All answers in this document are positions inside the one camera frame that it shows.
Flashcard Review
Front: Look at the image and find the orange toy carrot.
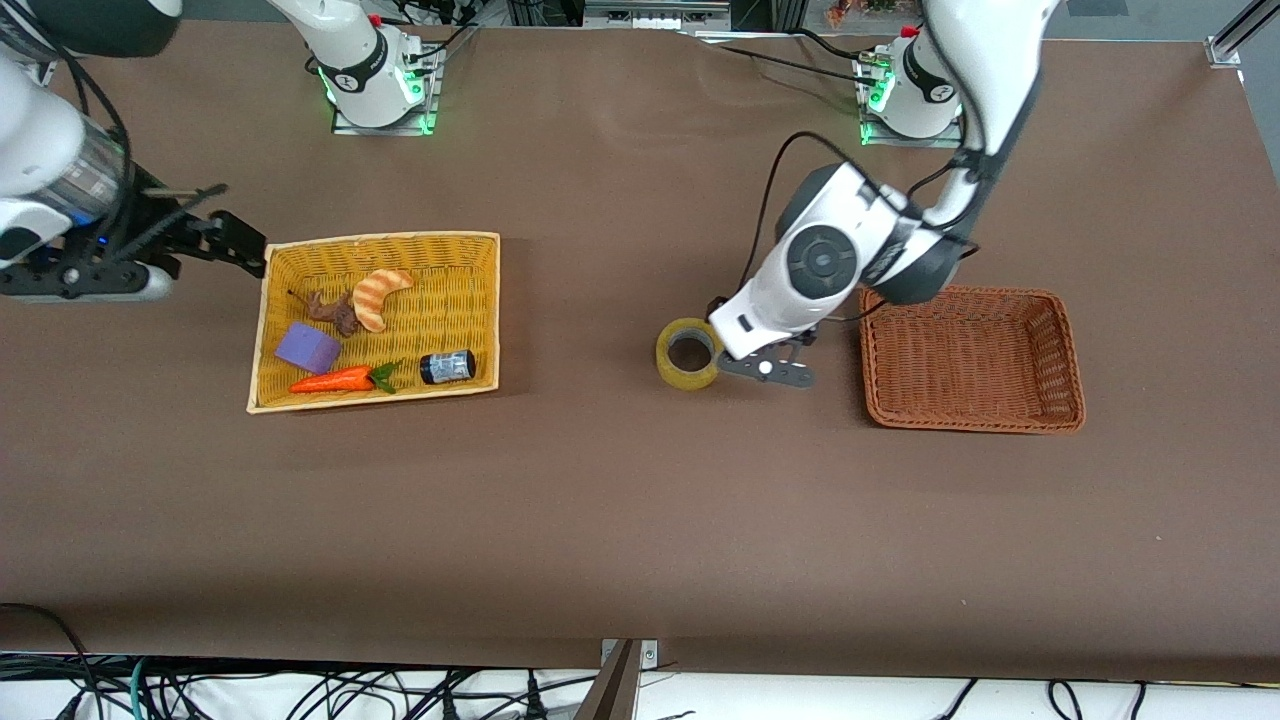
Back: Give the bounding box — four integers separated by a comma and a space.
288, 361, 403, 396

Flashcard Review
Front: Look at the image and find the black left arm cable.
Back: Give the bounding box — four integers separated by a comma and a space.
740, 132, 986, 301

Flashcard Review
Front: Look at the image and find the grey camera mount bar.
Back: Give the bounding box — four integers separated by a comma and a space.
575, 640, 642, 720

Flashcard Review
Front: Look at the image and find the thick black floor cable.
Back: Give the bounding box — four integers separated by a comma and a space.
0, 603, 101, 720

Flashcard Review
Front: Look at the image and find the brown wicker basket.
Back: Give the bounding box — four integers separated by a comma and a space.
859, 282, 1087, 434

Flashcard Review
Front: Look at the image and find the purple foam block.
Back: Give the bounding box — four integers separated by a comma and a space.
274, 322, 343, 376

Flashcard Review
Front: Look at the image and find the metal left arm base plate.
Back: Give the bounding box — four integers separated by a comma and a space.
858, 60, 966, 149

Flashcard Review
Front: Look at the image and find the yellow wicker basket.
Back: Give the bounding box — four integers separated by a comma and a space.
246, 232, 501, 414

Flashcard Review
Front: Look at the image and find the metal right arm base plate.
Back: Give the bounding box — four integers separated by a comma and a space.
332, 45, 443, 136

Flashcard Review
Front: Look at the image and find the aluminium profile corner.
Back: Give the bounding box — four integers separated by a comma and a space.
1205, 0, 1280, 69

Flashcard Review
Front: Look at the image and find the clear yellowish tape roll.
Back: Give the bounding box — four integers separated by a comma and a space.
655, 318, 726, 392

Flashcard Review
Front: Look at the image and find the orange background object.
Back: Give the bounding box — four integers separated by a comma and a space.
828, 0, 906, 26

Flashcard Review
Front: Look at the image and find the black cylindrical battery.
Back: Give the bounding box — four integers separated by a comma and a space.
419, 349, 477, 386

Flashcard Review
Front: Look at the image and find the grey power strip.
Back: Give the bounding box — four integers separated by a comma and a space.
583, 0, 731, 31

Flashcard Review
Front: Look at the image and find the brown toy figure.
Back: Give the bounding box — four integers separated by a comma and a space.
287, 289, 361, 338

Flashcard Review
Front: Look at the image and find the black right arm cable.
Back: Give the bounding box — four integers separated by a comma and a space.
20, 20, 229, 266

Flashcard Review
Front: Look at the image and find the striped toy croissant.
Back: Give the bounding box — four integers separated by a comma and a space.
352, 268, 415, 334

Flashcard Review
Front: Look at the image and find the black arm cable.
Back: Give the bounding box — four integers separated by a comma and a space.
740, 132, 986, 301
20, 20, 229, 266

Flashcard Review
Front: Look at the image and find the black cable on table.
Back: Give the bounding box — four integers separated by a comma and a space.
695, 28, 886, 83

